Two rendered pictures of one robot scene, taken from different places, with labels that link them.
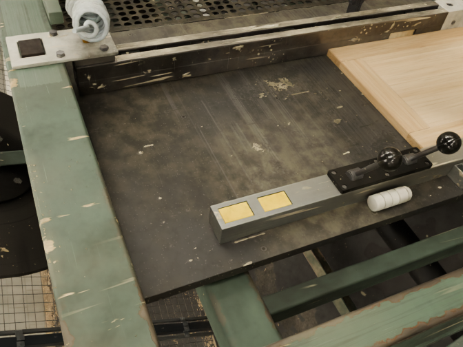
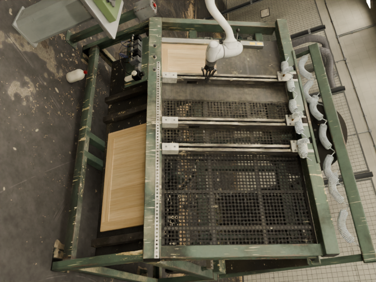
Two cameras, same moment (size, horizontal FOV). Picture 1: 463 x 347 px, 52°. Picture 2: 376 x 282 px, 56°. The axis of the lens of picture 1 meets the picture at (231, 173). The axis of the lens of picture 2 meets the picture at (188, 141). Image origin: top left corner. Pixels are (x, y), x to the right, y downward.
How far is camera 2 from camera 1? 3.52 m
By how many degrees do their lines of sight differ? 71
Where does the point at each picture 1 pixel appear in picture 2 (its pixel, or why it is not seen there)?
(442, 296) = (234, 23)
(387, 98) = not seen: hidden behind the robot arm
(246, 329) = (259, 37)
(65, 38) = (287, 77)
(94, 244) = (284, 37)
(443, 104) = (199, 54)
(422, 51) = (189, 70)
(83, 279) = (286, 34)
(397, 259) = not seen: hidden behind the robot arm
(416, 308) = (239, 23)
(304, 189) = (246, 43)
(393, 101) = not seen: hidden behind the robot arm
